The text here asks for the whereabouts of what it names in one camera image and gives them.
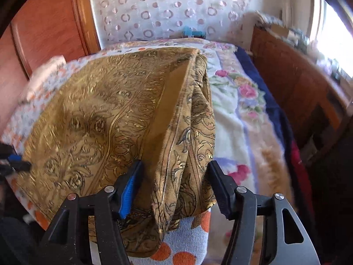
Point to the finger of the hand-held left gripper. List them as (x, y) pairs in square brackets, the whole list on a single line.
[(13, 159)]

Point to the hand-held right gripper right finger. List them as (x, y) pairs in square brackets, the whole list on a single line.
[(220, 193)]

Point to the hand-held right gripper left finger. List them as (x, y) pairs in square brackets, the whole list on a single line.
[(128, 196)]

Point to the golden patterned garment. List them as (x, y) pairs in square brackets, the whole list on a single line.
[(110, 110)]

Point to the orange print bed sheet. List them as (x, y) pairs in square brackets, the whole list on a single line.
[(179, 243)]

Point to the red cloth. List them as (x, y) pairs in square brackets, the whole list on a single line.
[(300, 171)]

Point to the navy blue blanket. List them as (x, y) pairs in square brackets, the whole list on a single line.
[(273, 110)]

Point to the wooden headboard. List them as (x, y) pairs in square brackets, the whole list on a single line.
[(49, 27)]

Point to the wooden cabinet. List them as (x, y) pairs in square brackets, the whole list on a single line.
[(289, 74)]

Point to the blue box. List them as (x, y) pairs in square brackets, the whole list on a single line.
[(193, 31)]

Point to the row of bottles and jars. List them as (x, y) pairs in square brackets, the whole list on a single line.
[(325, 58)]

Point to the cardboard box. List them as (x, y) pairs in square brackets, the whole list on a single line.
[(280, 30)]

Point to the white circle pattern curtain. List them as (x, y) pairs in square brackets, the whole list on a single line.
[(165, 5)]

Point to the window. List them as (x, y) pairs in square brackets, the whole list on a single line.
[(333, 27)]

